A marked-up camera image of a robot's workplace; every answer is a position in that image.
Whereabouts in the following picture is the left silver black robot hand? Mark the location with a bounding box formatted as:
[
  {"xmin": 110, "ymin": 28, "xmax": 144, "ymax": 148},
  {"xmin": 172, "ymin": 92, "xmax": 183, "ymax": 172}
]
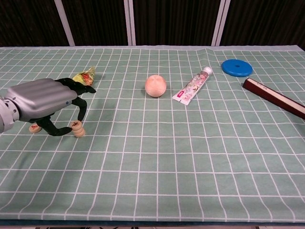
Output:
[{"xmin": 4, "ymin": 77, "xmax": 97, "ymax": 137}]

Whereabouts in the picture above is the green yellow snack packet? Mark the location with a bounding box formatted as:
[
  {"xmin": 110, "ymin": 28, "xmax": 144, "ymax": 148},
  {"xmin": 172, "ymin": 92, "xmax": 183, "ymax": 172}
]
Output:
[{"xmin": 72, "ymin": 66, "xmax": 97, "ymax": 86}]

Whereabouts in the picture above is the peach coloured ball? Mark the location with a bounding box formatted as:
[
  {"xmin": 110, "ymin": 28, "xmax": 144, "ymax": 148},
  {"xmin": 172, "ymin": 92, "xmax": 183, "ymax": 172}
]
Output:
[{"xmin": 144, "ymin": 74, "xmax": 167, "ymax": 98}]

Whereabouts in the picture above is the green white-grid tablecloth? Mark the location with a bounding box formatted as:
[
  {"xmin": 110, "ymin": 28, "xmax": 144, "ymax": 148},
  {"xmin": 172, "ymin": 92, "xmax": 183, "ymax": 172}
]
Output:
[{"xmin": 0, "ymin": 45, "xmax": 305, "ymax": 221}]

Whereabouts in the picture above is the floral white toothpaste tube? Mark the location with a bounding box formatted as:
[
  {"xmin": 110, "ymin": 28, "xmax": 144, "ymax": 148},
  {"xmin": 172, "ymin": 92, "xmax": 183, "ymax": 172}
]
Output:
[{"xmin": 174, "ymin": 67, "xmax": 213, "ymax": 106}]

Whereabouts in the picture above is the blue round disc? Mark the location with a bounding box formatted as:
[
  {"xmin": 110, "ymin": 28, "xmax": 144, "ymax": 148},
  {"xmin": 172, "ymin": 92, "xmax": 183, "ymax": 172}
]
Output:
[{"xmin": 221, "ymin": 59, "xmax": 254, "ymax": 78}]

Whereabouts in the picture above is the dark red long box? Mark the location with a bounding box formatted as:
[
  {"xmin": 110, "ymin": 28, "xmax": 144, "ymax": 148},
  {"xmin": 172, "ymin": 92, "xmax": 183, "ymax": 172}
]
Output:
[{"xmin": 242, "ymin": 77, "xmax": 305, "ymax": 120}]

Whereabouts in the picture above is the white partition frame post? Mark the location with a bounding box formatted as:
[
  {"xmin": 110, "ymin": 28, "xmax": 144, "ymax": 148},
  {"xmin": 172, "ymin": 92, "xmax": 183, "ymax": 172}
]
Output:
[
  {"xmin": 53, "ymin": 0, "xmax": 76, "ymax": 46},
  {"xmin": 123, "ymin": 0, "xmax": 136, "ymax": 46},
  {"xmin": 211, "ymin": 0, "xmax": 232, "ymax": 46}
]

